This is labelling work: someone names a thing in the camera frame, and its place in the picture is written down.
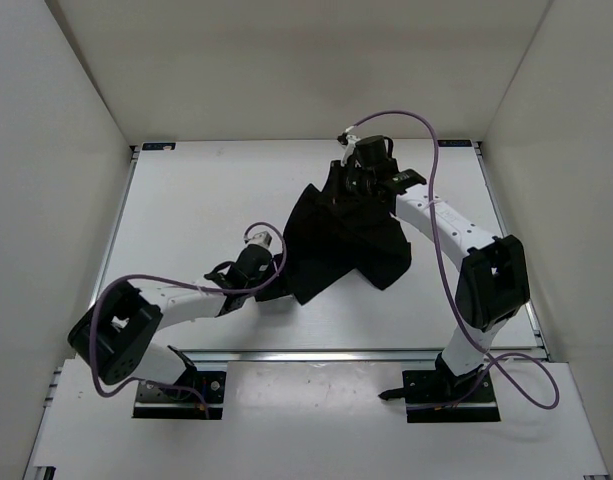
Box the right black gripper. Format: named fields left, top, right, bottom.
left=317, top=162, right=375, bottom=208

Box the black pleated skirt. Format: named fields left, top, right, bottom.
left=273, top=160, right=412, bottom=305

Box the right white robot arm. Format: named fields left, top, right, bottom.
left=338, top=132, right=530, bottom=401

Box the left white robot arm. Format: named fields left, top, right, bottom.
left=68, top=241, right=287, bottom=401

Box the right blue corner sticker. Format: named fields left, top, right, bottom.
left=438, top=139, right=472, bottom=148

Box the blue corner sticker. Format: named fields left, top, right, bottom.
left=141, top=142, right=176, bottom=151
left=438, top=139, right=472, bottom=148

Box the left blue corner sticker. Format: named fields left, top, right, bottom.
left=141, top=142, right=176, bottom=151

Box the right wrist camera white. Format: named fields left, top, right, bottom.
left=337, top=126, right=360, bottom=166

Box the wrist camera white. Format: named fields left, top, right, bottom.
left=337, top=126, right=360, bottom=166
left=244, top=231, right=272, bottom=250

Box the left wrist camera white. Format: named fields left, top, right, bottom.
left=244, top=231, right=272, bottom=250

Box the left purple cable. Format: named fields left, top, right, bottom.
left=88, top=222, right=287, bottom=400

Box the purple cable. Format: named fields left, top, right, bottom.
left=88, top=222, right=287, bottom=400
left=350, top=109, right=561, bottom=412

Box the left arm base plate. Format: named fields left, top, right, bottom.
left=132, top=363, right=227, bottom=421

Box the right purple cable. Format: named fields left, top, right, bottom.
left=350, top=109, right=561, bottom=412

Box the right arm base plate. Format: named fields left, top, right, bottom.
left=378, top=370, right=501, bottom=424

